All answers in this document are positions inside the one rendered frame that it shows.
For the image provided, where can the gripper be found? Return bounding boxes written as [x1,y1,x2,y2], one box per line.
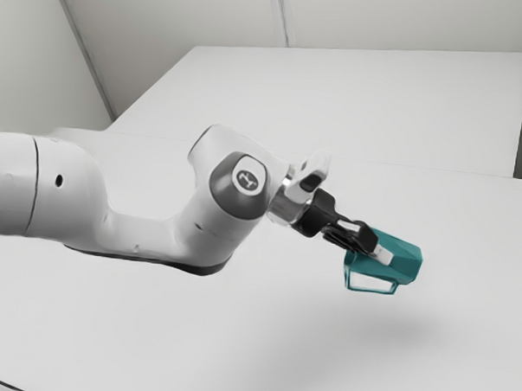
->
[291,188,397,267]

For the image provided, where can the teal faceted mug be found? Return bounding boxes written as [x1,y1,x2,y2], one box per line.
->
[341,225,425,298]

